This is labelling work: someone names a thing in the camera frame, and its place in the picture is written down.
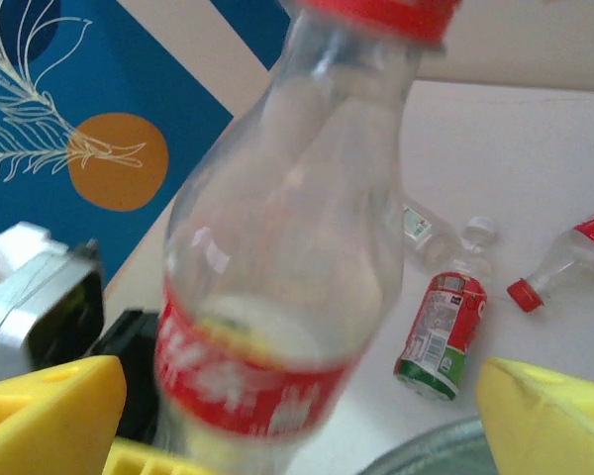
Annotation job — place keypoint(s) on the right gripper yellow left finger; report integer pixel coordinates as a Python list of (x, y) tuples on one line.
[(39, 425)]

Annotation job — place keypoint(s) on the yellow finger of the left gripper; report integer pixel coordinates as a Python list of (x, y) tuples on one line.
[(143, 460)]

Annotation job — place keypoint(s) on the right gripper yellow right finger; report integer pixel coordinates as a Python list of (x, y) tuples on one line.
[(549, 425)]

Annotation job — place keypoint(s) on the small red-label white-cap bottle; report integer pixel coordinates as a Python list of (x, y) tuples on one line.
[(440, 336)]

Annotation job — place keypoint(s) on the clear red-label cola bottle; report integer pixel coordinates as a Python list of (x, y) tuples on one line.
[(569, 257), (277, 247)]

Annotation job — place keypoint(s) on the metal mesh bin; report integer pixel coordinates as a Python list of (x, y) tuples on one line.
[(425, 450)]

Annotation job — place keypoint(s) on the clear plastic bottle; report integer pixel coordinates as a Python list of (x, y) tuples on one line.
[(425, 237)]

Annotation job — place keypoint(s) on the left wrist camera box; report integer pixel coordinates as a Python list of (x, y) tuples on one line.
[(25, 297)]

